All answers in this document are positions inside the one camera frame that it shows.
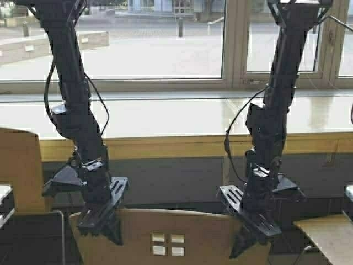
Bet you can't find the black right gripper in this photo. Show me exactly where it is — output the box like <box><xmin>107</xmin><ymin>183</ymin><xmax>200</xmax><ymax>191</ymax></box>
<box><xmin>217</xmin><ymin>164</ymin><xmax>306</xmax><ymax>259</ymax></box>

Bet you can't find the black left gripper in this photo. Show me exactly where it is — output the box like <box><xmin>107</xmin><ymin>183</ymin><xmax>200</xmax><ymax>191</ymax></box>
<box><xmin>42</xmin><ymin>159</ymin><xmax>129</xmax><ymax>246</ymax></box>

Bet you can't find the wooden back chair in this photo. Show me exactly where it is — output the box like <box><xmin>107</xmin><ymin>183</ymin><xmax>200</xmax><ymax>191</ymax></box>
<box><xmin>1</xmin><ymin>128</ymin><xmax>66</xmax><ymax>264</ymax></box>
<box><xmin>69</xmin><ymin>209</ymin><xmax>271</xmax><ymax>264</ymax></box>

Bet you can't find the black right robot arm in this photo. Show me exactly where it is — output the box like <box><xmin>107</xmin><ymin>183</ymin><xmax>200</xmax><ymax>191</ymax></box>
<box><xmin>217</xmin><ymin>1</ymin><xmax>333</xmax><ymax>259</ymax></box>

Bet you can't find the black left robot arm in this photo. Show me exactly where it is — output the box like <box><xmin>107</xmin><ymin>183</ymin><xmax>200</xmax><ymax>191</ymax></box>
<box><xmin>17</xmin><ymin>1</ymin><xmax>128</xmax><ymax>245</ymax></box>

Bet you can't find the left robot base edge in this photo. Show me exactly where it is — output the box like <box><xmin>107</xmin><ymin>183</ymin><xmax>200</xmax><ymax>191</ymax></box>
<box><xmin>1</xmin><ymin>184</ymin><xmax>15</xmax><ymax>228</ymax></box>

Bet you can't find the small wooden table right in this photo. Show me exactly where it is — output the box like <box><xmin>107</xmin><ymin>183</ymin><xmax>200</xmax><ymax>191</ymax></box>
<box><xmin>294</xmin><ymin>214</ymin><xmax>352</xmax><ymax>264</ymax></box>

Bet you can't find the wooden window counter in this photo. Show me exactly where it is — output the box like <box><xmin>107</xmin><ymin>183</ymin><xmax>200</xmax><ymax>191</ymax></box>
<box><xmin>1</xmin><ymin>94</ymin><xmax>352</xmax><ymax>162</ymax></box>

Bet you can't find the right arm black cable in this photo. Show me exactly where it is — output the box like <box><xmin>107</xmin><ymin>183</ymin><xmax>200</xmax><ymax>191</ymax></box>
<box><xmin>223</xmin><ymin>88</ymin><xmax>267</xmax><ymax>183</ymax></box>

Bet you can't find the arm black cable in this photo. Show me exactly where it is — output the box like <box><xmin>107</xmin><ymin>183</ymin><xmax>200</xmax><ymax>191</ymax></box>
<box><xmin>223</xmin><ymin>88</ymin><xmax>267</xmax><ymax>183</ymax></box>
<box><xmin>43</xmin><ymin>60</ymin><xmax>110</xmax><ymax>141</ymax></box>

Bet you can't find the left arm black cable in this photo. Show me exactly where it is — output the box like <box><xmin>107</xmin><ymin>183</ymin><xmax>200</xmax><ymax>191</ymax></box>
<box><xmin>43</xmin><ymin>60</ymin><xmax>110</xmax><ymax>141</ymax></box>

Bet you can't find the white window frame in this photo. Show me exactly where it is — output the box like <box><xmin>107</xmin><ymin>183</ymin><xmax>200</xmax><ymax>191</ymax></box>
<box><xmin>1</xmin><ymin>1</ymin><xmax>352</xmax><ymax>95</ymax></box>

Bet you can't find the outdoor concrete bench wall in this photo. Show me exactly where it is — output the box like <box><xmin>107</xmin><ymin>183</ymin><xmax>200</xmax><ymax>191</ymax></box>
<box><xmin>0</xmin><ymin>30</ymin><xmax>110</xmax><ymax>66</ymax></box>

